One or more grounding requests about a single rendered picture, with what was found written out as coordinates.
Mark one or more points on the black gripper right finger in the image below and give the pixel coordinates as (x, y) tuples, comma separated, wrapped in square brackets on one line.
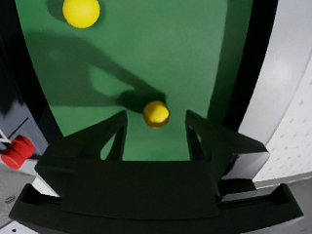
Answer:
[(235, 157)]

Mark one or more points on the green tray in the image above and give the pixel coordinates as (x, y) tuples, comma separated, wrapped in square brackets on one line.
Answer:
[(202, 55)]

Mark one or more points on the yellow ball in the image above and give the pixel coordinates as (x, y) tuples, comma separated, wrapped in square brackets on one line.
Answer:
[(156, 114), (81, 13)]

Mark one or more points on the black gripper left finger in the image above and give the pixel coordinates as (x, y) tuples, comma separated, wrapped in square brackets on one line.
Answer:
[(88, 143)]

